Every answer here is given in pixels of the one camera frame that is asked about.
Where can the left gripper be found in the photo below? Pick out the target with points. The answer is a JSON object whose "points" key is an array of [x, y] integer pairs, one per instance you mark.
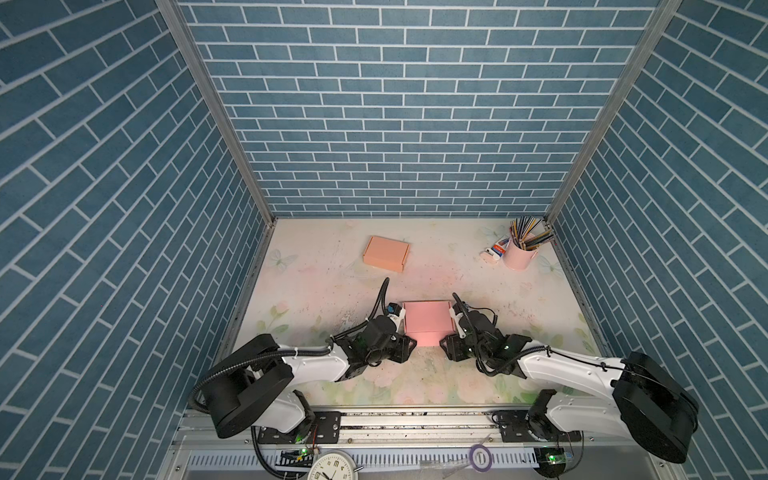
{"points": [[403, 348]]}

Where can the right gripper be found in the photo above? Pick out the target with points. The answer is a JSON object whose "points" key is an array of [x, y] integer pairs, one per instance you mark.
{"points": [[451, 347]]}

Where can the pink paper box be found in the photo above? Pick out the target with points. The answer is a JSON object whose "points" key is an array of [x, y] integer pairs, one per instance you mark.
{"points": [[428, 322]]}

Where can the orange paper box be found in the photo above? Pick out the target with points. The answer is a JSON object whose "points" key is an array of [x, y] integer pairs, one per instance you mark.
{"points": [[387, 254]]}

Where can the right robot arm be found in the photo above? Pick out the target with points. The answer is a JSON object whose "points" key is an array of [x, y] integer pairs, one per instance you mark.
{"points": [[632, 397]]}

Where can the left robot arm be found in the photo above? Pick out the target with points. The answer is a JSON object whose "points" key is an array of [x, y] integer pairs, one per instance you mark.
{"points": [[257, 385]]}

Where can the pink pencil cup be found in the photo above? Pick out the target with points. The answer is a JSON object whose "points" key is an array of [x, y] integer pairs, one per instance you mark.
{"points": [[516, 258]]}

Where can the coloured pencils bundle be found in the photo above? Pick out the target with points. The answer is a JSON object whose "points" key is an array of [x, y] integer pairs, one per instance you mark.
{"points": [[529, 233]]}

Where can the purple tape roll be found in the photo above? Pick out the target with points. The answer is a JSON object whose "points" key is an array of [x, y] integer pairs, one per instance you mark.
{"points": [[480, 458]]}

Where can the white analog clock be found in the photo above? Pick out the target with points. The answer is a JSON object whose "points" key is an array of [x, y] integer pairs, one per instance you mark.
{"points": [[334, 465]]}

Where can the green lit circuit board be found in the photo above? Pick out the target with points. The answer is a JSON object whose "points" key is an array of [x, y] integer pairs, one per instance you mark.
{"points": [[552, 462]]}

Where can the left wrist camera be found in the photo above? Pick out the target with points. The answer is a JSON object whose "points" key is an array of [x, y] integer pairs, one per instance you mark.
{"points": [[397, 314]]}

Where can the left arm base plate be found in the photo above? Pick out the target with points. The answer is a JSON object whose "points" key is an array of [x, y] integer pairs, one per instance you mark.
{"points": [[322, 427]]}

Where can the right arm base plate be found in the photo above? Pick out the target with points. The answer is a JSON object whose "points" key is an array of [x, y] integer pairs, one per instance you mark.
{"points": [[518, 426]]}

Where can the aluminium rail frame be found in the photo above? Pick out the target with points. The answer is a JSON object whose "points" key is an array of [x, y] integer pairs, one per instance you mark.
{"points": [[405, 443]]}

